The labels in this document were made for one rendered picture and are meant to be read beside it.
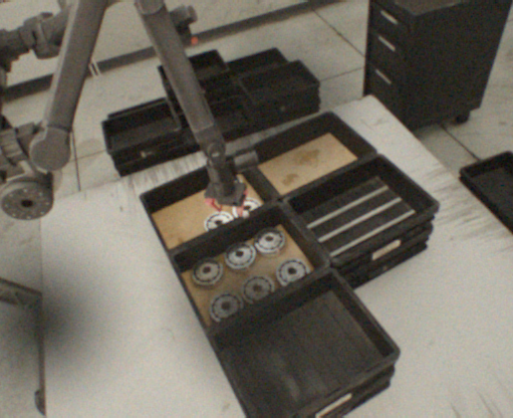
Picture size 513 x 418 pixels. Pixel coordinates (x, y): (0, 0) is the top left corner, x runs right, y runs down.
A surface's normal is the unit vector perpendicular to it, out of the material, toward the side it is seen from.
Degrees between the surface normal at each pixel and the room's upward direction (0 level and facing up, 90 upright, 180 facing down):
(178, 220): 0
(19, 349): 0
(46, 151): 81
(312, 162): 0
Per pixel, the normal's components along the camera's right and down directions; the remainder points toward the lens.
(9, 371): -0.12, -0.66
